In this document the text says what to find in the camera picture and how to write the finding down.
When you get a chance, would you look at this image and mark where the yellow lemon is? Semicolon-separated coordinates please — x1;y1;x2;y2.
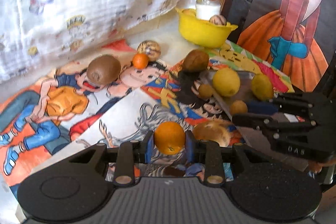
212;68;240;97

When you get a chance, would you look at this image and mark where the painted woman picture panel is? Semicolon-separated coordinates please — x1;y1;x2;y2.
238;0;328;92

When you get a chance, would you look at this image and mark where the white cup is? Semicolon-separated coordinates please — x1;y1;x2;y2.
195;0;221;20

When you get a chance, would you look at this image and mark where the yellow plastic bowl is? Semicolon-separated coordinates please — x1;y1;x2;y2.
175;8;238;48

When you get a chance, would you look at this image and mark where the brown kiwi fruit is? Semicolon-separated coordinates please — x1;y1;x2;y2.
87;55;121;85

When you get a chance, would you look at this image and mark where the small orange mandarin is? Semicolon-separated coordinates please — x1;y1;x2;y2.
132;53;149;69

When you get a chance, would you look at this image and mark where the brown oval sapote fruit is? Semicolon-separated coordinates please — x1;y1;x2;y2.
182;50;210;73

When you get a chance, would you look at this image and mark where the striped pepino melon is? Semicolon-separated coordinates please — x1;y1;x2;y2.
193;120;239;147

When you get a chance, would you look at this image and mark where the small orange-brown fruit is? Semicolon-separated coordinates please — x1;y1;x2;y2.
230;100;248;116

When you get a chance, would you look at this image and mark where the striped round melon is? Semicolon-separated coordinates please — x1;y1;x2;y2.
137;40;161;61

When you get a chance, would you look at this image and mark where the striped fruit in bowl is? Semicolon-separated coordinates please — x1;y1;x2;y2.
209;14;227;26

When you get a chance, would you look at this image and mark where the small brown round fruit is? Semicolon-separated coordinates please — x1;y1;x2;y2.
198;84;213;100

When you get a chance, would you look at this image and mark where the yellow fruit in bowl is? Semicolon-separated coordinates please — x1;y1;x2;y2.
182;9;196;17

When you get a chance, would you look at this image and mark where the cartoon printed tablecloth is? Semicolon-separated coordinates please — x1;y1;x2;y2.
0;39;296;200

